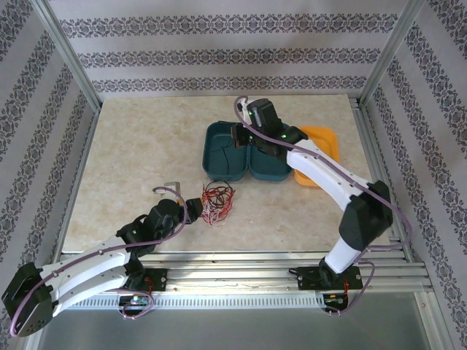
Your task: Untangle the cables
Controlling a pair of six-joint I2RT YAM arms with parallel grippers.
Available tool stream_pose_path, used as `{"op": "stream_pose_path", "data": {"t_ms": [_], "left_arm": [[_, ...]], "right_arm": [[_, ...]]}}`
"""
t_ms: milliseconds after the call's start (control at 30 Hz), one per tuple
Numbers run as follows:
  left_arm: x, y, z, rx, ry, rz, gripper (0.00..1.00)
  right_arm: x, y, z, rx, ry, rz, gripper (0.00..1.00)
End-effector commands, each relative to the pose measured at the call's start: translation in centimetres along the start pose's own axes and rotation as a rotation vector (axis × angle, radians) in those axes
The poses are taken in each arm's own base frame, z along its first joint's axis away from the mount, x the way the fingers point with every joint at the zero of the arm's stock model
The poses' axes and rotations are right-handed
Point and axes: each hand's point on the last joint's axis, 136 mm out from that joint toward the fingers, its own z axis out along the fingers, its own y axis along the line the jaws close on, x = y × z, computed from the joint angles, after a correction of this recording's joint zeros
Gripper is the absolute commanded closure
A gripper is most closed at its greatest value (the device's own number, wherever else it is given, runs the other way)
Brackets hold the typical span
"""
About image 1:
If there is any thin red cable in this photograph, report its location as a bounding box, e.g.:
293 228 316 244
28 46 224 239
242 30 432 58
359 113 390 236
201 181 236 229

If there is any thin black cable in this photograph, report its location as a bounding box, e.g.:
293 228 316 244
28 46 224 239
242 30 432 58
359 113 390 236
204 141 238 209

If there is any teal plastic bin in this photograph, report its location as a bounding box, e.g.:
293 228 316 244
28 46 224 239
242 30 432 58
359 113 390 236
247 122 297 182
201 120 252 182

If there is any orange plastic bin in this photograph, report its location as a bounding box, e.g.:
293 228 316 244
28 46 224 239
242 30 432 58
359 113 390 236
291 125 342 189

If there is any grey metal base panel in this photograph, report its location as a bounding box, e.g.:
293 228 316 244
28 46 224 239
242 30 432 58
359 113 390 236
25 291 444 350

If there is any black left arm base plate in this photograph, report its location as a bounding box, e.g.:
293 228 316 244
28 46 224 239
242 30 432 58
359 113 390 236
140 268 169 292

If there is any aluminium base rail bed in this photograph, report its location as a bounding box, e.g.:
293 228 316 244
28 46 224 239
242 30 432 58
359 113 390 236
60 250 430 292

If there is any white slotted cable duct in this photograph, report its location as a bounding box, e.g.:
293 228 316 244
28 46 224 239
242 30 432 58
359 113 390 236
69 293 328 310

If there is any aluminium side rail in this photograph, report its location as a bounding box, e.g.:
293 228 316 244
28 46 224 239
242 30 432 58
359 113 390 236
53 107 103 256
348 95 415 263

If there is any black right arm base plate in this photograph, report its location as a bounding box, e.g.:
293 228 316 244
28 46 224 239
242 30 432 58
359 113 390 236
287 265 363 292

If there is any aluminium frame post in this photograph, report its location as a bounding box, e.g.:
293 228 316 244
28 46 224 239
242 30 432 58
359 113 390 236
31 0 102 112
358 0 427 106

